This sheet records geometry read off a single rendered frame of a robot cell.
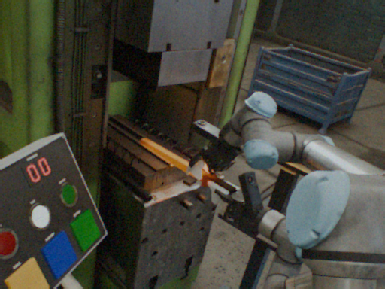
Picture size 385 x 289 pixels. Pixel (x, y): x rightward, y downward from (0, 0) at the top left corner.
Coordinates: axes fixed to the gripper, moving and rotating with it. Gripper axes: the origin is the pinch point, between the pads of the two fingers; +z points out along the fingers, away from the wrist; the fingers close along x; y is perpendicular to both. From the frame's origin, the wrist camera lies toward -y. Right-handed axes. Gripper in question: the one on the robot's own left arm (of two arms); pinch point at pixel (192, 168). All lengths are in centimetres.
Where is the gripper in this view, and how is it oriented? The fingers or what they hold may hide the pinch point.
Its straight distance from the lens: 122.5
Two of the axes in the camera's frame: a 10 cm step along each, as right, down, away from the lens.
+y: 5.0, 8.2, -2.8
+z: -4.4, 5.1, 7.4
